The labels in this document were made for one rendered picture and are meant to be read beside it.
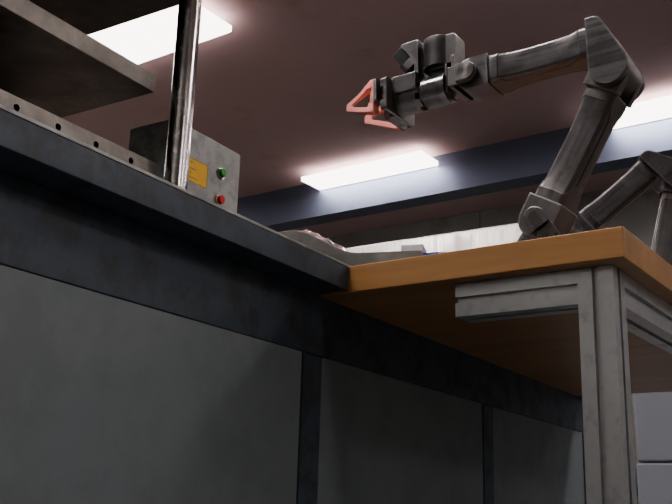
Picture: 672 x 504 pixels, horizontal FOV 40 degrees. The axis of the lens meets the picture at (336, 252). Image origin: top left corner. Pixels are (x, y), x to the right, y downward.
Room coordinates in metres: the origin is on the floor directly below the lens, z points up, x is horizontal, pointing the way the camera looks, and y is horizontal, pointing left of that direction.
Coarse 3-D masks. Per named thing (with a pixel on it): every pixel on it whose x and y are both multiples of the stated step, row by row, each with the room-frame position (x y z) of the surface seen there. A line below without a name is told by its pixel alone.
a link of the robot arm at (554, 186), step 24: (600, 96) 1.34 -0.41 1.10; (624, 96) 1.36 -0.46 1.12; (576, 120) 1.37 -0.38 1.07; (600, 120) 1.35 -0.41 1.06; (576, 144) 1.37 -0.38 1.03; (600, 144) 1.37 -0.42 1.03; (552, 168) 1.40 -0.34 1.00; (576, 168) 1.37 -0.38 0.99; (552, 192) 1.39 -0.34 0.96; (576, 192) 1.39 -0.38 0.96; (552, 216) 1.39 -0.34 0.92; (576, 216) 1.43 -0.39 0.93
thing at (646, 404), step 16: (640, 400) 3.39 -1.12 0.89; (656, 400) 3.36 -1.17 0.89; (640, 416) 3.39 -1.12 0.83; (656, 416) 3.36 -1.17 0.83; (640, 432) 3.39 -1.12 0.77; (656, 432) 3.36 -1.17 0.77; (640, 448) 3.39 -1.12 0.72; (656, 448) 3.36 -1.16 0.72; (640, 464) 3.40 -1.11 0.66; (656, 464) 3.37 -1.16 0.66; (640, 480) 3.40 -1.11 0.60; (656, 480) 3.37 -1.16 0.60; (640, 496) 3.40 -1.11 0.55; (656, 496) 3.37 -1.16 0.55
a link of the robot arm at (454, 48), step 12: (432, 36) 1.51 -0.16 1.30; (444, 36) 1.51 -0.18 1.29; (456, 36) 1.50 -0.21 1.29; (432, 48) 1.51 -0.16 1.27; (444, 48) 1.51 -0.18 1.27; (456, 48) 1.50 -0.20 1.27; (432, 60) 1.51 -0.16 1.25; (444, 60) 1.51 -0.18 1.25; (456, 60) 1.50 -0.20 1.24; (456, 72) 1.47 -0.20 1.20; (468, 72) 1.45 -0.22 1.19; (456, 84) 1.48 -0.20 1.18; (468, 96) 1.53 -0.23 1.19
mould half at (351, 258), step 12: (300, 240) 1.44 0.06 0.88; (312, 240) 1.43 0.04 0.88; (324, 252) 1.43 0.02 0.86; (336, 252) 1.42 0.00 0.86; (348, 252) 1.42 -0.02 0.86; (360, 252) 1.41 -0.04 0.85; (372, 252) 1.41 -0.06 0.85; (384, 252) 1.40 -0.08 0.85; (396, 252) 1.40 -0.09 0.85; (408, 252) 1.39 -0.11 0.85; (420, 252) 1.39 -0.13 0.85; (348, 264) 1.42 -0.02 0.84; (360, 264) 1.41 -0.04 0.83
